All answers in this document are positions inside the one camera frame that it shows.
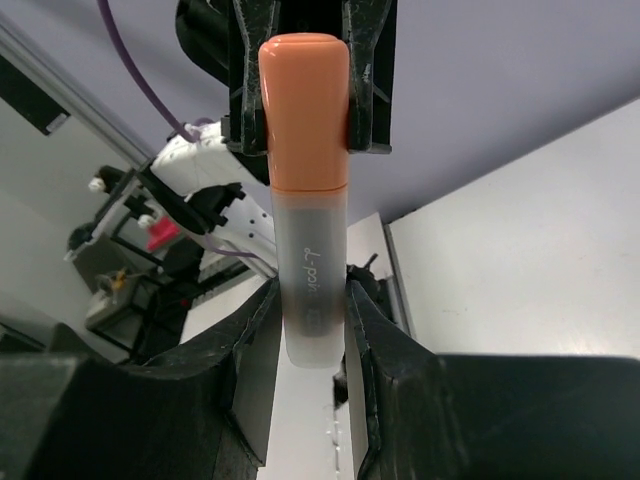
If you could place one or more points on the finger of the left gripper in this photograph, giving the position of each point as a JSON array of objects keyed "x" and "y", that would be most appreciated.
[
  {"x": 368, "y": 28},
  {"x": 251, "y": 23}
]

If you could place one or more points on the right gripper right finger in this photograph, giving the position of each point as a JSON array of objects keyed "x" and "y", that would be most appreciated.
[{"x": 420, "y": 415}]

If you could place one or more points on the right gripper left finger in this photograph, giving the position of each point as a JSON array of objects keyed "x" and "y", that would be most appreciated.
[{"x": 201, "y": 410}]

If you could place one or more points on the orange highlighter cap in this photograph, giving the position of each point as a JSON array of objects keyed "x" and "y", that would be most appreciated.
[{"x": 304, "y": 80}]

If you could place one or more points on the orange tip grey highlighter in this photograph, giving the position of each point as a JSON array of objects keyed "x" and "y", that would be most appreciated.
[{"x": 311, "y": 243}]

